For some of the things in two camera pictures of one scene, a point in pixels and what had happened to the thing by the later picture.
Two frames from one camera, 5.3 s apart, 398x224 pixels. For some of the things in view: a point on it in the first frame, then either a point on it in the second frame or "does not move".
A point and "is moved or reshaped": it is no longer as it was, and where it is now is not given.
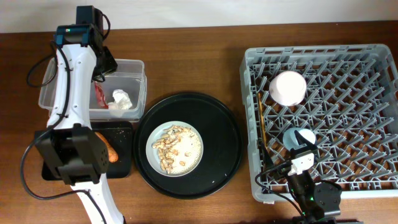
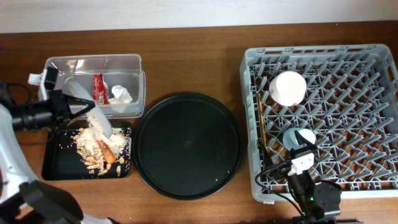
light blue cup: x=290 y=139 does not move
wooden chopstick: x=263 y=126 does not move
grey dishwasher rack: x=339 y=102 does not move
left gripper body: x=108 y=63 → x=56 y=112
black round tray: x=220 y=134 does not move
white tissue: x=122 y=101 is moved or reshaped
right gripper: x=268 y=159 does not move
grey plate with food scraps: x=174 y=149 → x=95 y=113
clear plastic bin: x=122 y=98 does not move
